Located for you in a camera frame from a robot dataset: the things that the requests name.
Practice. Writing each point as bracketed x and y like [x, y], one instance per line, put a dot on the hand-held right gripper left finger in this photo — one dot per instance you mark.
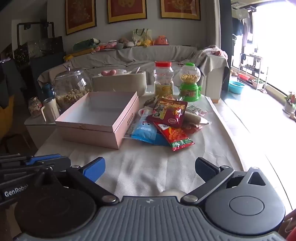
[95, 169]

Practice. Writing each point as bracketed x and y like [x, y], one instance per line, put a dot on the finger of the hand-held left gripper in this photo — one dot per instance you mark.
[50, 162]
[44, 156]

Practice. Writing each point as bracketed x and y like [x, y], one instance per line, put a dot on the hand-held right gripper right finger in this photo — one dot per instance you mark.
[204, 168]

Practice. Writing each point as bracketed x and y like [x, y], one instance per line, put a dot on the pink cardboard box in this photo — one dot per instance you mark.
[92, 129]

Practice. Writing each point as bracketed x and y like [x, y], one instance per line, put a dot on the red green-edged snack packet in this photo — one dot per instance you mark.
[178, 136]

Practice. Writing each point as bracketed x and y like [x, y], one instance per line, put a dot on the pink white candy packet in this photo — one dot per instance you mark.
[196, 110]

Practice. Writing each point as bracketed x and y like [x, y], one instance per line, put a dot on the blue snack packet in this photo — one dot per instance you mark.
[144, 128]

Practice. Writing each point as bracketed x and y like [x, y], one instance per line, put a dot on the dark red snack packet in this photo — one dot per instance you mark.
[170, 111]

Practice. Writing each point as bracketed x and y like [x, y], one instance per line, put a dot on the black grey snack packet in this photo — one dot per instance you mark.
[151, 102]

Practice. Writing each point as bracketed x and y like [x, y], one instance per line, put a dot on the small red snack packet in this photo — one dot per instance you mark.
[193, 128]

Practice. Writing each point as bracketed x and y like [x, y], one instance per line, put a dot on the white mug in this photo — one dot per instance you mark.
[51, 110]

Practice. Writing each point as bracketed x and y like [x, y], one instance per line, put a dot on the white tablecloth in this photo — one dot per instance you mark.
[143, 166]

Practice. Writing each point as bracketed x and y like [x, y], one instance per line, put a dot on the small glass jar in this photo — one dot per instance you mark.
[34, 107]

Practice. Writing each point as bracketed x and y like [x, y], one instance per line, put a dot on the beige sausage roll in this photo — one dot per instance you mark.
[192, 117]

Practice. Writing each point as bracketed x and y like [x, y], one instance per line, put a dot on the blue bottle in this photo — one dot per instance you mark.
[48, 91]

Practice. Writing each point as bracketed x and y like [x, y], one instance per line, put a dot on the glass jar of peanuts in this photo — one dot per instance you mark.
[71, 92]

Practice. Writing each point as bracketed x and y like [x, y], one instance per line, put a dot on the white round jelly cup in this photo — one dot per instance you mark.
[142, 112]

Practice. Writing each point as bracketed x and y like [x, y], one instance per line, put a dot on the green candy dispenser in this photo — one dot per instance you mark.
[190, 88]

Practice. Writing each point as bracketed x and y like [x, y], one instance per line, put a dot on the blue basin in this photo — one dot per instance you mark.
[236, 87]

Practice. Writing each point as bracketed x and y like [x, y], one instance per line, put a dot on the beige fabric storage box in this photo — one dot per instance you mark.
[120, 83]

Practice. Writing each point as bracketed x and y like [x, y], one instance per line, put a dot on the plastic jar with red lid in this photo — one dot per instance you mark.
[163, 81]

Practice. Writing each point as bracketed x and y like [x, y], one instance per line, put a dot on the pink round toy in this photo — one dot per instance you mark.
[108, 73]

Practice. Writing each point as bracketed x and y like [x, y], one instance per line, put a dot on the red basin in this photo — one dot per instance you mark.
[244, 77]

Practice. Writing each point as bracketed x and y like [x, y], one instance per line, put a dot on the potted plant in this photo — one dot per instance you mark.
[290, 103]

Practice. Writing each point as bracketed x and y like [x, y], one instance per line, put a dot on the yellow long cushion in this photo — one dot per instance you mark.
[76, 53]

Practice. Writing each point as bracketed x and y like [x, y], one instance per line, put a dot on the metal shoe rack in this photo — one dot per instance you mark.
[253, 67]

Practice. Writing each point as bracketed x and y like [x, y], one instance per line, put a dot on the pink patterned blanket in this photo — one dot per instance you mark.
[215, 50]

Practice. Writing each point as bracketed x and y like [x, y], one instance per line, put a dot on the green plush toy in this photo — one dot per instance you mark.
[85, 44]

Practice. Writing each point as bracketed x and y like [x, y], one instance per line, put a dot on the grey covered sofa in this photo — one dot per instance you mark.
[150, 54]

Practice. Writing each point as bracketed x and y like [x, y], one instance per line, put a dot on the row of plush toys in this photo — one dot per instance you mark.
[127, 43]

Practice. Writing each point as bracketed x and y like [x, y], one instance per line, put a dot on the white shopping bag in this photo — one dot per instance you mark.
[141, 34]

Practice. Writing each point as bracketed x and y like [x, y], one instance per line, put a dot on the hanging clothes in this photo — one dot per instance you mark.
[240, 25]

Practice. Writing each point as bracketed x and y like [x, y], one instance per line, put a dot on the red framed picture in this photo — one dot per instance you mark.
[180, 8]
[79, 14]
[126, 9]

